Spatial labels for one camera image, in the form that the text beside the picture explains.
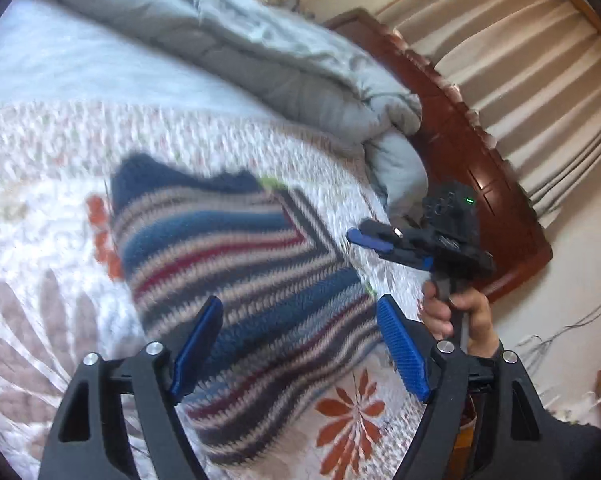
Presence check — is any person's right hand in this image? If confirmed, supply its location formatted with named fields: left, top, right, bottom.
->
left=419, top=277, right=500, bottom=359

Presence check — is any wooden headboard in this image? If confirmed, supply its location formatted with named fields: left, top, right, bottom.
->
left=323, top=7, right=555, bottom=302

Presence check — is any striped knit sweater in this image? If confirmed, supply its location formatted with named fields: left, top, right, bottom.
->
left=109, top=155, right=387, bottom=467

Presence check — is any grey floor cable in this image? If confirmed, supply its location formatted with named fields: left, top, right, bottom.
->
left=515, top=300, right=601, bottom=362

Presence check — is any beige pleated curtain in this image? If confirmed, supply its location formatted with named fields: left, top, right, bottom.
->
left=375, top=0, right=601, bottom=232

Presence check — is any white floral quilt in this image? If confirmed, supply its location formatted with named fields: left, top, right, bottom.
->
left=0, top=0, right=462, bottom=480

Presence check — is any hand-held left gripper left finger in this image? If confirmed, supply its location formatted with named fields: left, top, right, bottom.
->
left=38, top=296, right=225, bottom=480

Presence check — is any grey comforter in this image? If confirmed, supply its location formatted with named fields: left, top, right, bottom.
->
left=30, top=0, right=430, bottom=212

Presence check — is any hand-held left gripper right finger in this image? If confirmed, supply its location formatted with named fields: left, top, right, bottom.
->
left=377, top=294, right=567, bottom=480

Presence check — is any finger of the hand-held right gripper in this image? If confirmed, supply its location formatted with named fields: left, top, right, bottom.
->
left=379, top=246, right=436, bottom=270
left=345, top=217, right=434, bottom=257

